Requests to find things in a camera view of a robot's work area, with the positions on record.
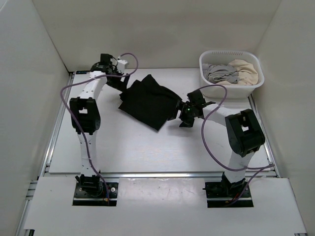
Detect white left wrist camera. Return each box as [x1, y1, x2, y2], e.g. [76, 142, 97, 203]
[116, 58, 128, 73]

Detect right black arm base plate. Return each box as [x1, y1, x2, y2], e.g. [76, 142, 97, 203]
[203, 181, 254, 208]

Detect grey garment in basket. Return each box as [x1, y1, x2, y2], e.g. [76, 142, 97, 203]
[202, 63, 238, 84]

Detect black trousers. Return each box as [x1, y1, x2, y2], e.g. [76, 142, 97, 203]
[119, 74, 182, 131]

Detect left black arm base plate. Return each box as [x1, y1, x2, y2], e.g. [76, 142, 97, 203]
[72, 182, 119, 207]

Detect aluminium table frame rail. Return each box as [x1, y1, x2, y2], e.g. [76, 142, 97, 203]
[20, 87, 279, 236]

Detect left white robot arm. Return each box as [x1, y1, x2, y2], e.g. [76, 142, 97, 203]
[69, 54, 130, 199]

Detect white plastic laundry basket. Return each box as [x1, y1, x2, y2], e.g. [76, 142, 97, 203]
[199, 50, 264, 99]

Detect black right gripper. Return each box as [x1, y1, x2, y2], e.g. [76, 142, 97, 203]
[167, 100, 195, 128]

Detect beige garment in basket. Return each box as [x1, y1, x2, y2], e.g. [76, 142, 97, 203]
[218, 59, 259, 86]

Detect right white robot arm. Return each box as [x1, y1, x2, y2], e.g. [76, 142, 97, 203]
[168, 90, 265, 197]

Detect white front cover board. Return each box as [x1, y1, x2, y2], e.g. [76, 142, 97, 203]
[25, 177, 306, 236]

